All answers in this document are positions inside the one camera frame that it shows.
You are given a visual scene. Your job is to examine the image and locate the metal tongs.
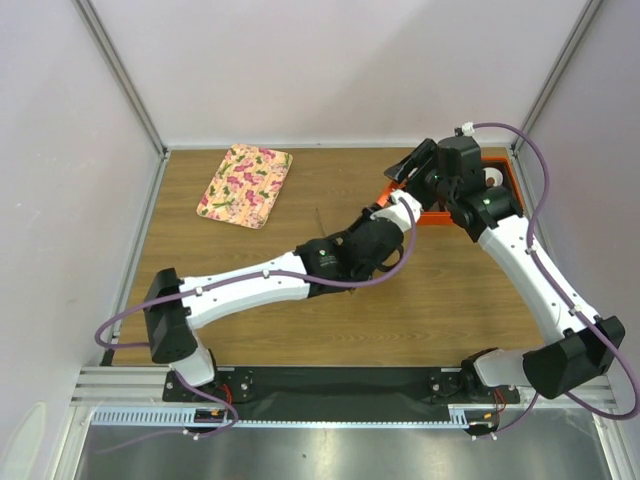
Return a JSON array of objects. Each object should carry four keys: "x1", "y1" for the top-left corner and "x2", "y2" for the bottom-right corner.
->
[{"x1": 314, "y1": 206, "x2": 355, "y2": 296}]

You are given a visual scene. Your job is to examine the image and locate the orange chocolate box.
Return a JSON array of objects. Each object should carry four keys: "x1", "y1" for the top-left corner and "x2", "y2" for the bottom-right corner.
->
[{"x1": 376, "y1": 154, "x2": 524, "y2": 226}]

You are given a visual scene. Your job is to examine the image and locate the orange box lid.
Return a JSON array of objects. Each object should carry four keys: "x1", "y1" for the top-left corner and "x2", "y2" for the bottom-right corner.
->
[{"x1": 376, "y1": 182, "x2": 404, "y2": 207}]

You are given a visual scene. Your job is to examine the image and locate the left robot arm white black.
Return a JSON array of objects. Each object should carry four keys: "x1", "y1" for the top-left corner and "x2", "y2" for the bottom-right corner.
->
[{"x1": 143, "y1": 205, "x2": 416, "y2": 400}]

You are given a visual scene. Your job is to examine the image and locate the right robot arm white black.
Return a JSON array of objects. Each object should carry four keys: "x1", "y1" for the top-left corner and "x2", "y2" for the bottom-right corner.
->
[{"x1": 384, "y1": 136, "x2": 626, "y2": 402}]

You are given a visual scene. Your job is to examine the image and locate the white paper cup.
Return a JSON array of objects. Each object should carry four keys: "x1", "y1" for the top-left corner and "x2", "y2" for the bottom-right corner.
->
[{"x1": 484, "y1": 167, "x2": 504, "y2": 187}]

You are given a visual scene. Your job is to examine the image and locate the floral tray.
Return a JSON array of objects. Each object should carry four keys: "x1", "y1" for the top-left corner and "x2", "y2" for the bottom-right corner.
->
[{"x1": 196, "y1": 144, "x2": 293, "y2": 230}]

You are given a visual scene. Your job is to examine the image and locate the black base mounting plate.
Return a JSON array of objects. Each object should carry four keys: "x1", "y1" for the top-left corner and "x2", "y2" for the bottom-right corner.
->
[{"x1": 164, "y1": 366, "x2": 521, "y2": 423}]

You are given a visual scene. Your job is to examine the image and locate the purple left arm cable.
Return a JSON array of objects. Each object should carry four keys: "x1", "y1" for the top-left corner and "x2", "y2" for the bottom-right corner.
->
[{"x1": 94, "y1": 197, "x2": 419, "y2": 446}]

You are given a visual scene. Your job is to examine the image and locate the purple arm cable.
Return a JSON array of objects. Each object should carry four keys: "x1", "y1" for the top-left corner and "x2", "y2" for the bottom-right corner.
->
[
  {"x1": 462, "y1": 121, "x2": 640, "y2": 441},
  {"x1": 94, "y1": 197, "x2": 419, "y2": 446}
]

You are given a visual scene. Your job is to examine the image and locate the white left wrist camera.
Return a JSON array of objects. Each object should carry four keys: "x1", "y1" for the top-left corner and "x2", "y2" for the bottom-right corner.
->
[{"x1": 371, "y1": 189, "x2": 423, "y2": 232}]

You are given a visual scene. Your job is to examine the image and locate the aluminium frame post right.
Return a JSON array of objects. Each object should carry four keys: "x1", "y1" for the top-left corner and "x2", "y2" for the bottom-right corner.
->
[{"x1": 520, "y1": 0, "x2": 607, "y2": 135}]

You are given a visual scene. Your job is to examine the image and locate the aluminium frame post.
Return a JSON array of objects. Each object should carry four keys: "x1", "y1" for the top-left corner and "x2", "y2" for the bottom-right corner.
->
[
  {"x1": 520, "y1": 0, "x2": 607, "y2": 135},
  {"x1": 71, "y1": 0, "x2": 168, "y2": 158}
]

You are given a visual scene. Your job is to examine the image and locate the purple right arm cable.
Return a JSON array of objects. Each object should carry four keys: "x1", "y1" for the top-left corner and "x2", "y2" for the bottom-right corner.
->
[{"x1": 462, "y1": 121, "x2": 640, "y2": 441}]

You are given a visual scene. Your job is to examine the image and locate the aluminium frame post left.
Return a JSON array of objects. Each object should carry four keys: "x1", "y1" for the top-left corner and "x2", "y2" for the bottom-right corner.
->
[{"x1": 71, "y1": 0, "x2": 168, "y2": 158}]

